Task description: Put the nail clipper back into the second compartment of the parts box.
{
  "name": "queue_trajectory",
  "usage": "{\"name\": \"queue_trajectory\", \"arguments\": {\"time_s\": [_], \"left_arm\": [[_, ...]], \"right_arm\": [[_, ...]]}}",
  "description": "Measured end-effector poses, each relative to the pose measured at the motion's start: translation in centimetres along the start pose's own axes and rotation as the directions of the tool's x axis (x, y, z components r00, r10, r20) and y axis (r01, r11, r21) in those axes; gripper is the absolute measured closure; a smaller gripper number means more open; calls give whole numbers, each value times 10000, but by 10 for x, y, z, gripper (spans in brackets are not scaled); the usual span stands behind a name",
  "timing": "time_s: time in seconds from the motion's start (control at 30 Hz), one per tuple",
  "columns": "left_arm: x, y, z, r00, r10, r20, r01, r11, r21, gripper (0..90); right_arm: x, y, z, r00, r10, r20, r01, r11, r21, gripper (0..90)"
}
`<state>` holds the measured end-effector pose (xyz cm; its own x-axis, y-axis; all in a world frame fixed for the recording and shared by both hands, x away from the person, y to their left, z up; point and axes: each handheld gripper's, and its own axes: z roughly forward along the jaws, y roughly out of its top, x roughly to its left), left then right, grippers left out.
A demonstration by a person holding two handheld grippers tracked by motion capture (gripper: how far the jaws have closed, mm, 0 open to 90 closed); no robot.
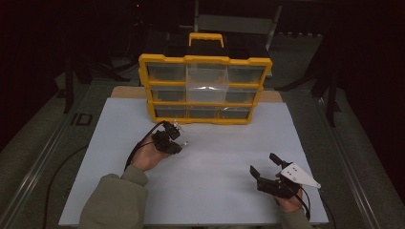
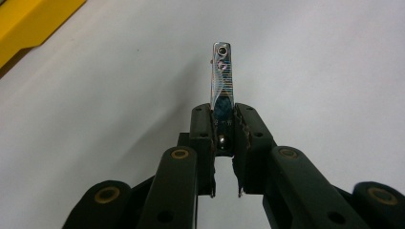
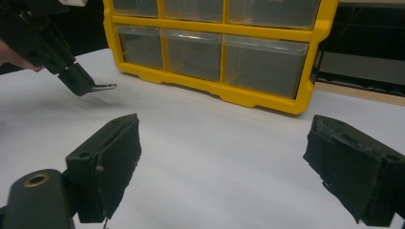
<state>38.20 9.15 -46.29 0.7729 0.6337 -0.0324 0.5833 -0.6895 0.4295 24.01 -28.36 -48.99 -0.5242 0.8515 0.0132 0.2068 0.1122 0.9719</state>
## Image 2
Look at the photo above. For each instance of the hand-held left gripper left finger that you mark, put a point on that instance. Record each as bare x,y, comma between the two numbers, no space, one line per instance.
203,133

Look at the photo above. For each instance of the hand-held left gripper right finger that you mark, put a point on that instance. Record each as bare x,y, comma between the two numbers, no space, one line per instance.
254,140

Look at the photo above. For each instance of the yellow plastic drawer organizer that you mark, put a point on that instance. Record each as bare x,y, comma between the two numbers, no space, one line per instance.
25,22

